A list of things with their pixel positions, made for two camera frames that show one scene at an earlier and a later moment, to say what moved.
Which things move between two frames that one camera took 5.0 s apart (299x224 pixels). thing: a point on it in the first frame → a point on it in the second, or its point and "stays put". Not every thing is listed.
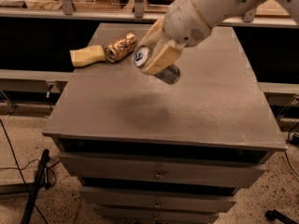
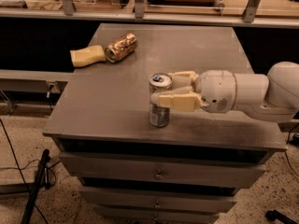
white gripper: [183, 23] → [216, 90]
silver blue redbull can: [170, 75] → [159, 116]
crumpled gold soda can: [121, 48] stays put
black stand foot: [275, 215] stays put
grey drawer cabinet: [142, 150] stays put
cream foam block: [81, 57] stays put
